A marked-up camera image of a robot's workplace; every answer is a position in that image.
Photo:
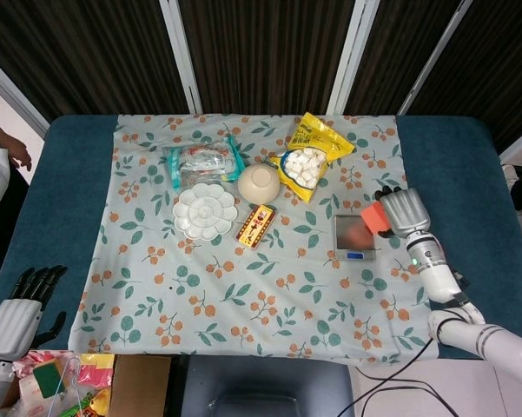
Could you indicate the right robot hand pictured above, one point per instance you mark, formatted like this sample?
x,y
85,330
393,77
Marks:
x,y
406,213

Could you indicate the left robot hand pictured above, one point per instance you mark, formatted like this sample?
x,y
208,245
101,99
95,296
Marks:
x,y
15,315

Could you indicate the orange cube block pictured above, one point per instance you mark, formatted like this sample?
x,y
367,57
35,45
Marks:
x,y
374,217

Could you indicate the small digital kitchen scale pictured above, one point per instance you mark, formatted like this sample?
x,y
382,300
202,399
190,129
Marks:
x,y
354,237

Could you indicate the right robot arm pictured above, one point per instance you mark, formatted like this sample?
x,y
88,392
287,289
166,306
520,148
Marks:
x,y
460,304

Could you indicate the green sponge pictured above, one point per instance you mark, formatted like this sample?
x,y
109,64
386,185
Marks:
x,y
48,381

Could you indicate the pink yellow package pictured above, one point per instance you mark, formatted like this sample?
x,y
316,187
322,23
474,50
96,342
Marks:
x,y
94,370

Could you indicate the yellow marshmallow bag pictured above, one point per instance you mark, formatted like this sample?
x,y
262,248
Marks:
x,y
310,158

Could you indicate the green yellow snack packet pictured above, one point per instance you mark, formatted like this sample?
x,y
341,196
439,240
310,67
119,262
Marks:
x,y
89,401

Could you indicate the brown cardboard box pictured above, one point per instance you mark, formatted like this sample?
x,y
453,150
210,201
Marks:
x,y
140,384

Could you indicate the beige bowl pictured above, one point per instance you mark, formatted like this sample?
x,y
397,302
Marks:
x,y
259,183

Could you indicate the red yellow small box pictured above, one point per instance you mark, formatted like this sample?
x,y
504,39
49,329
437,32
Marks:
x,y
256,227

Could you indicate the floral tablecloth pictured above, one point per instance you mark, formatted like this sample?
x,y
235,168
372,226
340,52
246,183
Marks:
x,y
252,243

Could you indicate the white flower palette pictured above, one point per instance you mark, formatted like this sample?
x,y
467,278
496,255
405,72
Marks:
x,y
205,211

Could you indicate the teal clear snack bag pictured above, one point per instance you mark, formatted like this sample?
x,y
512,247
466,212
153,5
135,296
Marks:
x,y
202,163

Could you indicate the dark blue chair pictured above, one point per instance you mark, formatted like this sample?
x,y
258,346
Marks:
x,y
267,386

